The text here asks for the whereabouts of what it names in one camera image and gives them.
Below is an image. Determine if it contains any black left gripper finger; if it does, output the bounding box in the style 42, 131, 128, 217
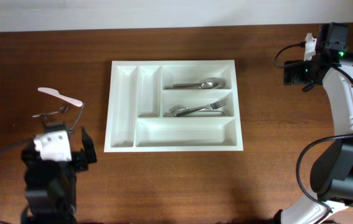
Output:
44, 122, 68, 133
82, 127, 97, 164

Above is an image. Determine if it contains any dark-handled small metal teaspoon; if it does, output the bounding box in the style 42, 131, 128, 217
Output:
68, 102, 86, 134

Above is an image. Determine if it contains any large metal spoon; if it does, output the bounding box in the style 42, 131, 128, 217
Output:
166, 80, 211, 89
207, 78, 226, 89

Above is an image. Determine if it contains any metal fork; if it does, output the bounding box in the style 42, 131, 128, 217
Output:
174, 98, 227, 117
169, 105, 227, 116

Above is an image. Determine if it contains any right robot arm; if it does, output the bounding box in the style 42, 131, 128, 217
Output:
105, 22, 353, 223

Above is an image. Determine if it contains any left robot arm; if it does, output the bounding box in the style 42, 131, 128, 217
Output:
21, 123, 97, 223

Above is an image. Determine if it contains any small metal teaspoon upper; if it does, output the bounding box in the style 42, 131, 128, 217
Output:
32, 106, 68, 118

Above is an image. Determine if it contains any pink plastic knife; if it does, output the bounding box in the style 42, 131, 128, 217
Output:
37, 87, 83, 107

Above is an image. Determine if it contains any white plastic cutlery tray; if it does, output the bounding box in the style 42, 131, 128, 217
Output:
104, 60, 243, 152

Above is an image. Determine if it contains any right black cable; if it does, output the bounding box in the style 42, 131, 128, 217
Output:
273, 42, 353, 215

